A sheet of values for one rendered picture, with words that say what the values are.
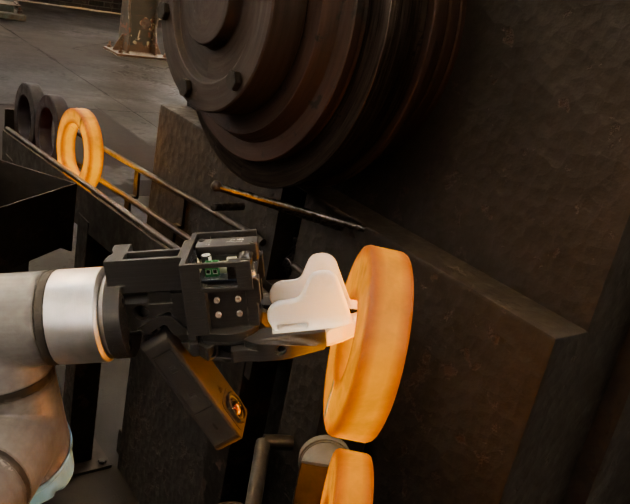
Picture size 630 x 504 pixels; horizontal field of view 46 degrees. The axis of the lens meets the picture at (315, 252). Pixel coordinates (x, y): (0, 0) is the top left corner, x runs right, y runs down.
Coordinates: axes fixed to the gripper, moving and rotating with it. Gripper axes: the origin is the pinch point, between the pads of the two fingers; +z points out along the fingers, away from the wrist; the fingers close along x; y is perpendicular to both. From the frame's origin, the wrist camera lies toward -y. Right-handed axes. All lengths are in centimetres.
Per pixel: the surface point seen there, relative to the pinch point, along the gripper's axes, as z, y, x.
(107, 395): -65, -78, 122
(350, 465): -2.2, -13.9, 0.2
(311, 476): -6.0, -20.7, 7.9
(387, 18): 4.9, 20.8, 28.9
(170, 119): -31, 1, 88
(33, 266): -108, -67, 194
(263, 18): -8.4, 21.5, 32.7
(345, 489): -2.8, -14.1, -2.5
